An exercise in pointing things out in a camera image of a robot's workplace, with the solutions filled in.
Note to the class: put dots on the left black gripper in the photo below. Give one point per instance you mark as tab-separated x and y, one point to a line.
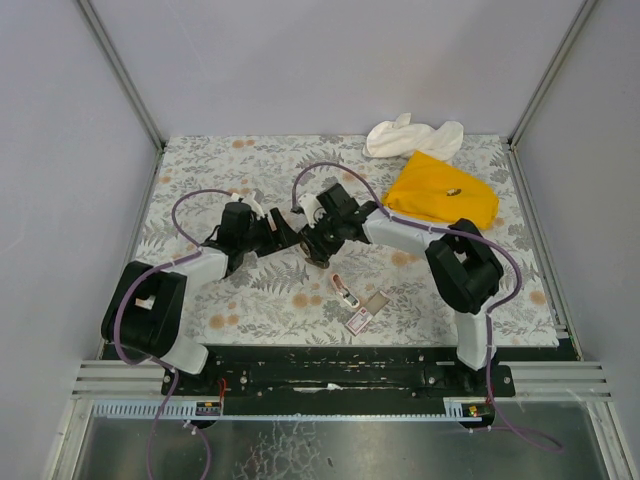
273	232

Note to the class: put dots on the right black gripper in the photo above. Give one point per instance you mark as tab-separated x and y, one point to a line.
320	238

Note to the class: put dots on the cardboard staple box tray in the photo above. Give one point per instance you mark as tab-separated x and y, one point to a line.
377	303

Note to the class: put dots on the red white staple box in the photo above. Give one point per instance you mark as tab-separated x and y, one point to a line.
359	321

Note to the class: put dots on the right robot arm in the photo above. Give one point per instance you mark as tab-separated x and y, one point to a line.
465	270

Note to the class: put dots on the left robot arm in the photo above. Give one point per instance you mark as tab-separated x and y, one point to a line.
144	315

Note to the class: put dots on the floral table mat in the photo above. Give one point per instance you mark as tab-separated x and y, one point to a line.
281	300

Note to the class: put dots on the yellow cloth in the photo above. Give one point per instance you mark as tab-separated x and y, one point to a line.
420	191

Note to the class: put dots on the white cloth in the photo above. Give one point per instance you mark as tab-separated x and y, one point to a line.
402	138

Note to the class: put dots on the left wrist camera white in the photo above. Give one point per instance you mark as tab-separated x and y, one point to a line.
253	200

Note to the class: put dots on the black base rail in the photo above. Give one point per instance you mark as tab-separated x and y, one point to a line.
269	371

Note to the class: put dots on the left aluminium frame post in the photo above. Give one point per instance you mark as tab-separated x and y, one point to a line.
101	36

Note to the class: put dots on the aluminium frame post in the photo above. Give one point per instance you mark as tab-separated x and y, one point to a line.
553	69
101	36

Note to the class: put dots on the white slotted cable duct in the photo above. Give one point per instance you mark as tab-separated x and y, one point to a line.
329	407

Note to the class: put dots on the right aluminium frame post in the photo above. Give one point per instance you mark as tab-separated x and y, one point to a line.
553	69

